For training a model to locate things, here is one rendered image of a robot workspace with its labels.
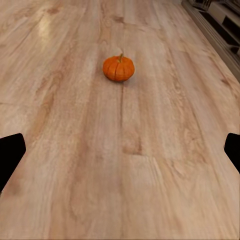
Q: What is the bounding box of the pumpkin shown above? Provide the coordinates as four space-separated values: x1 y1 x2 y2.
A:
103 53 135 83

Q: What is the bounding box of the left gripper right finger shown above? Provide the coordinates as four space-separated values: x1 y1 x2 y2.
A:
224 133 240 173

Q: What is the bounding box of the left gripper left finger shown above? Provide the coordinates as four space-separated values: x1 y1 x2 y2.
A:
0 133 26 193

